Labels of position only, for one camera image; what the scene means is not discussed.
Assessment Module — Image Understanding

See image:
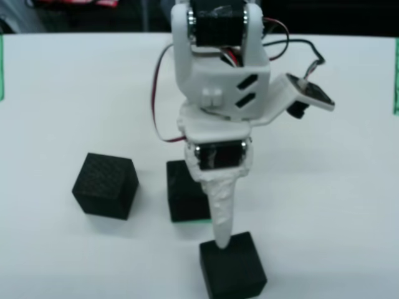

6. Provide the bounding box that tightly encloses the black cube with patterned face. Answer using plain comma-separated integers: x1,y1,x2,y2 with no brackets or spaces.
71,152,140,222

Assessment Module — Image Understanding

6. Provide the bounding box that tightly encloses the white background panel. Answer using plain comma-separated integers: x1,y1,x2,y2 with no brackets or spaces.
0,0,41,34

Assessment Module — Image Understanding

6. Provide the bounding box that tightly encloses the black printed cube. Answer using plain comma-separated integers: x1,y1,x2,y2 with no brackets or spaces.
166,159,213,224
199,230,268,297

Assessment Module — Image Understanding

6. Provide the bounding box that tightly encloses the red white black servo cable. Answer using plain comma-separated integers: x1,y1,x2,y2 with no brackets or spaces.
151,42,188,144

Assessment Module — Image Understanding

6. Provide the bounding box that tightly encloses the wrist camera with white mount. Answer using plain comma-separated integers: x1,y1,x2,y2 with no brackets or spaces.
249,72,337,127

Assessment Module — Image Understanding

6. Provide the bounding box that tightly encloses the green striped square marker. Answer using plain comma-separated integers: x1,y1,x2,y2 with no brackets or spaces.
170,217,213,224

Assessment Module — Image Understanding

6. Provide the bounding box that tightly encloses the red printed package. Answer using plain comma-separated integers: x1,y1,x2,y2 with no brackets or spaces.
60,0,119,9

